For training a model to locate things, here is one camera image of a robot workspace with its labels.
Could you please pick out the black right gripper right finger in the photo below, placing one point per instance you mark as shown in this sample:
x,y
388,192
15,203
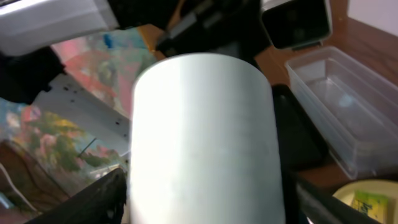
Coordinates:
x,y
320,207

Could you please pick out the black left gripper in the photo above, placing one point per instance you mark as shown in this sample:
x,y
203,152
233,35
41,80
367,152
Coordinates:
x,y
226,27

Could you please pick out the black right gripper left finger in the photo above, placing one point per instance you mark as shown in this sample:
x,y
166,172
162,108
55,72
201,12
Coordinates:
x,y
101,202

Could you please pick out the green snack wrapper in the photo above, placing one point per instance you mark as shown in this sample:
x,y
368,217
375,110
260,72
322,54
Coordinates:
x,y
374,206

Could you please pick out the yellow plate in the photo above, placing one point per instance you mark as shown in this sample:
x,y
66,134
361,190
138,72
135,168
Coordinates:
x,y
382,187

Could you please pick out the white cup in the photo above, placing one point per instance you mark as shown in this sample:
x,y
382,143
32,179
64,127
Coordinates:
x,y
204,145

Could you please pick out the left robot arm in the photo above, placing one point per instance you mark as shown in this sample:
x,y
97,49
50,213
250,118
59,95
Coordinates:
x,y
30,28

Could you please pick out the black food waste tray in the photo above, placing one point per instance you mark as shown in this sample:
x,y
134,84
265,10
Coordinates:
x,y
301,146

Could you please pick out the clear plastic waste bin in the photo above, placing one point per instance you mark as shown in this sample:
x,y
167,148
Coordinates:
x,y
353,107

